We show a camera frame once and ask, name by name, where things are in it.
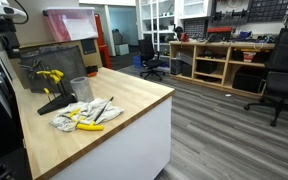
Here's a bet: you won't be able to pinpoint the wooden shelf unit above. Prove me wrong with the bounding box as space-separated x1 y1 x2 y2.
168 40 277 100

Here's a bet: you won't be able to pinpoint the blue floor bin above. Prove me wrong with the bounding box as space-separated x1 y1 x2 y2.
132 54 144 69

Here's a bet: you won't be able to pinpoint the pink translucent storage bin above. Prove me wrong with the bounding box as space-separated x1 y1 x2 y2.
42 7 99 43

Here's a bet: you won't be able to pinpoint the red metal cabinet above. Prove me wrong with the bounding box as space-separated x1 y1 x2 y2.
94 13 113 70

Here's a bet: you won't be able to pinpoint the large cardboard box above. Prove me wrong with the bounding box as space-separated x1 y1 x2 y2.
3 38 104 90

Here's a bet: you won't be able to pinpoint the black wall pegboard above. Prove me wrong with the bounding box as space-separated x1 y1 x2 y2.
247 0 288 24

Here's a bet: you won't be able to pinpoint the grey cylindrical cup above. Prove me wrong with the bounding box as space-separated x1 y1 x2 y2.
69 76 95 103

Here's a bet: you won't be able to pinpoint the large yellow T-handle hex key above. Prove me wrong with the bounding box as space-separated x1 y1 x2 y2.
76 96 115 132

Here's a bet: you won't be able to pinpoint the red and white box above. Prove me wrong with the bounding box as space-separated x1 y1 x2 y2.
242 51 257 63

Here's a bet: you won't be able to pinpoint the black mesh office chair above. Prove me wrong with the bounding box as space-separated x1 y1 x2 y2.
243 27 288 128

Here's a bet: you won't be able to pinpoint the white grid shelving unit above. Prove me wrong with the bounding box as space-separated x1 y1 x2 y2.
135 0 180 56

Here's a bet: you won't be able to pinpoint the white table cabinet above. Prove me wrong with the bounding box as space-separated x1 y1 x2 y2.
48 95 174 180

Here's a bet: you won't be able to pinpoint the black equipment box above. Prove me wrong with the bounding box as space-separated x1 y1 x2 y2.
170 57 194 78

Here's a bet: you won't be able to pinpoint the grey small parts drawers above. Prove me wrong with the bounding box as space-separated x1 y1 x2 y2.
183 18 209 40

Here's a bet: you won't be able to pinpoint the wall tool rack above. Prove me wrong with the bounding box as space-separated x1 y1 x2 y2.
211 9 249 24

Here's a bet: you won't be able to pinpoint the small yellow T-handle hex key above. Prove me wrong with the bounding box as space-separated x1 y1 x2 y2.
66 107 82 120
43 87 53 102
61 112 87 124

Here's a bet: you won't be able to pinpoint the small black box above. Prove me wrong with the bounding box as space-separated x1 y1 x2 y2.
85 65 99 75

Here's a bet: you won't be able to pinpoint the white wall cabinet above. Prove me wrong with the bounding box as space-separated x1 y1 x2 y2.
178 0 216 20

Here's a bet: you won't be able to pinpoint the red lid toolbox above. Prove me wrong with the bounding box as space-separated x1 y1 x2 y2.
206 26 234 43

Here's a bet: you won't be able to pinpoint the black wedge hex key stand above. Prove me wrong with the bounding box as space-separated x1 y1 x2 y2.
36 93 78 116

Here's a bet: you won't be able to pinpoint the large black crate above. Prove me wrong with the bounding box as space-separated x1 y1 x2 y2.
232 68 268 94

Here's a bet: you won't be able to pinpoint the black storage bin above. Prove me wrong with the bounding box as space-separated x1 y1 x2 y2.
196 60 219 75

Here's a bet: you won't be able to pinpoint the small black office chair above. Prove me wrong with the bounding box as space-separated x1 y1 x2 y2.
137 39 167 82

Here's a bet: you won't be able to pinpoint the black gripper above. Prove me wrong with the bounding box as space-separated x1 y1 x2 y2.
0 31 21 59

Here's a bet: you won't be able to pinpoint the grey checked tote bag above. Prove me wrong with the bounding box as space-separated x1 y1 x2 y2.
18 45 88 94

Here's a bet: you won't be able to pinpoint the dark backpack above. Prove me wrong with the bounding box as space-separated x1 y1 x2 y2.
111 28 125 46

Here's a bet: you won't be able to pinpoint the white printed cloth rag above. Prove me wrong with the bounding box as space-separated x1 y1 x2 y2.
49 97 125 133

